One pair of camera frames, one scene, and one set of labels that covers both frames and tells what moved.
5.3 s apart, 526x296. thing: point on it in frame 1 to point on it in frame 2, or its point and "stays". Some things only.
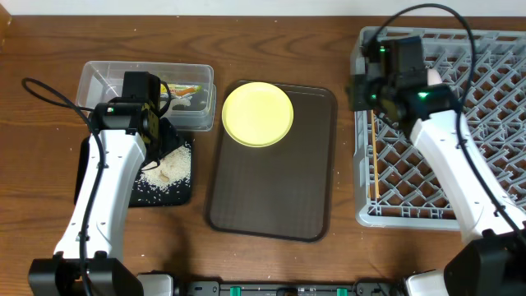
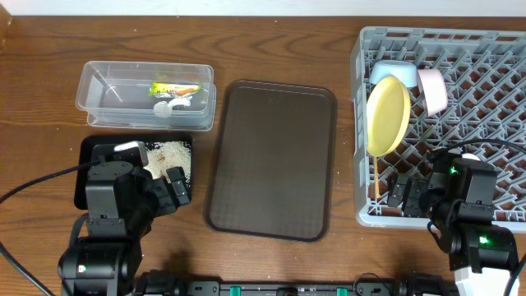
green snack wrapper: x=181 y=89 stays
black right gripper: x=360 y=97 to x=415 y=193
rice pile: x=173 y=170 stays
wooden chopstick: x=375 y=155 stays
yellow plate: x=257 y=114 to x=388 y=116
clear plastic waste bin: x=193 y=99 stays
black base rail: x=363 y=287 stays
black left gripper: x=171 y=139 to x=161 y=190
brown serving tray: x=285 y=190 stays
